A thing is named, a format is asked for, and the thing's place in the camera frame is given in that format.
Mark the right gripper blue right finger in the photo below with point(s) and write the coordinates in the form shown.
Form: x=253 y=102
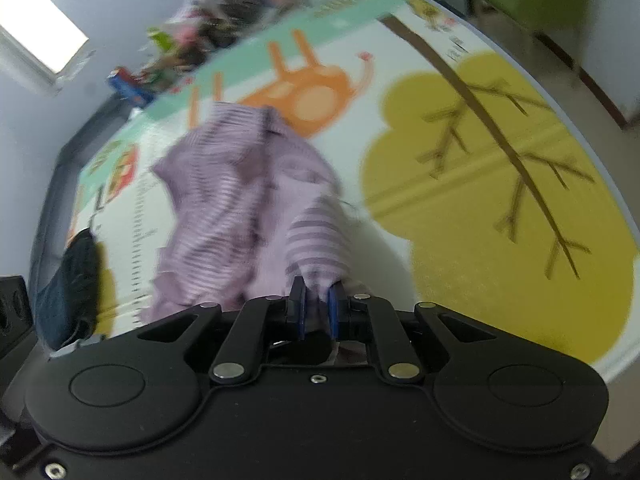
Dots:
x=337 y=306

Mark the purple striped t-shirt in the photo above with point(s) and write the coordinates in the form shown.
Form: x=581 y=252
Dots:
x=256 y=206

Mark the colourful cartoon play mat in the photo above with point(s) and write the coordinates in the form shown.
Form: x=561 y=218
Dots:
x=463 y=182

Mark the dark navy folded garment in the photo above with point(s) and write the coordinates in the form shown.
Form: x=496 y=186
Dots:
x=66 y=309

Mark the blue red drink can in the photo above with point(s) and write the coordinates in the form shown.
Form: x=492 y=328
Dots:
x=128 y=88

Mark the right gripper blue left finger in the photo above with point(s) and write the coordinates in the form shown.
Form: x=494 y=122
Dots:
x=296 y=306

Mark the window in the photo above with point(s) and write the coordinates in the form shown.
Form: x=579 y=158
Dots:
x=41 y=47

